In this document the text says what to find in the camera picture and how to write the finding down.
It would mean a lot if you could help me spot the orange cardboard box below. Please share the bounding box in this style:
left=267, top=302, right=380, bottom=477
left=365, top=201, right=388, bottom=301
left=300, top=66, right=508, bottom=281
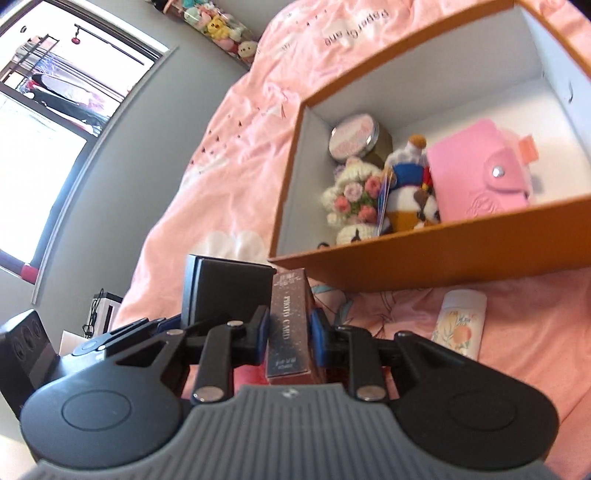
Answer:
left=270, top=1, right=590, bottom=292

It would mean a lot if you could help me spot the black square box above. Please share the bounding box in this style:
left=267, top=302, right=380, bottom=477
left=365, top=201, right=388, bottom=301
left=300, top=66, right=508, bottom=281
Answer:
left=180, top=254, right=276, bottom=328

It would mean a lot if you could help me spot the round pink lid tin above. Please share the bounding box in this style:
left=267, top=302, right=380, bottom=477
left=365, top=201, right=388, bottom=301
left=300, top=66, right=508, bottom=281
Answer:
left=329, top=113, right=394, bottom=168

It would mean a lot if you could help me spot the blue card pack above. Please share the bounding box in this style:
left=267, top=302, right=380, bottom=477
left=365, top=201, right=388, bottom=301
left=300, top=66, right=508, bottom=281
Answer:
left=376, top=167, right=394, bottom=236

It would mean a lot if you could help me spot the brown glitter cosmetic box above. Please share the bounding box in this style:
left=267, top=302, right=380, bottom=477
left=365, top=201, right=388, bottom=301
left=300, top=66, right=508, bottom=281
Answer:
left=266, top=269, right=325, bottom=385

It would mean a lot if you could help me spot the tall plush toy tube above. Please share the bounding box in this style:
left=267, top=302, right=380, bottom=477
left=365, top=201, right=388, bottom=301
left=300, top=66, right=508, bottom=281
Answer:
left=152, top=0, right=259, bottom=70

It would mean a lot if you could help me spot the white device with cables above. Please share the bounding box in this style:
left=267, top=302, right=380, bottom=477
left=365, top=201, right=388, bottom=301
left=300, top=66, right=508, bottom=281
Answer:
left=58, top=289, right=122, bottom=356

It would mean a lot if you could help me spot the pink fabric pouch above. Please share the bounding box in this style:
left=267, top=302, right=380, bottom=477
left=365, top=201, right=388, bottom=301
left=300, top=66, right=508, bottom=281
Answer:
left=501, top=129, right=539, bottom=199

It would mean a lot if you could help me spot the crochet bunny with flowers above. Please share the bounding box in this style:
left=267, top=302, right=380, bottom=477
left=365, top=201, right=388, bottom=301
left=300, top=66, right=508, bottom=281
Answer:
left=321, top=157, right=383, bottom=245

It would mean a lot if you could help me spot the window with frame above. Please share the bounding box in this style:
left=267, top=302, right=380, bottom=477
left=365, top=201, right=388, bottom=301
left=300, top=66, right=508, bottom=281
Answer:
left=1, top=1, right=168, bottom=302

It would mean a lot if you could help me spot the pink snap card wallet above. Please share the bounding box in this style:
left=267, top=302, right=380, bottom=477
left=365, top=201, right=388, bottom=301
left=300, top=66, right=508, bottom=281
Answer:
left=427, top=119, right=530, bottom=222

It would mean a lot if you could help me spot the white peach print bottle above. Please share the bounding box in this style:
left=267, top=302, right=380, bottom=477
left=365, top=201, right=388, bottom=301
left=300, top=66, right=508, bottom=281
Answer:
left=431, top=289, right=487, bottom=360

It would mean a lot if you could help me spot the blue white plush doll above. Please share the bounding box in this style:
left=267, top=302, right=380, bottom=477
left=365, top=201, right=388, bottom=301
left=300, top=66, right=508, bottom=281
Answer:
left=385, top=135, right=441, bottom=233

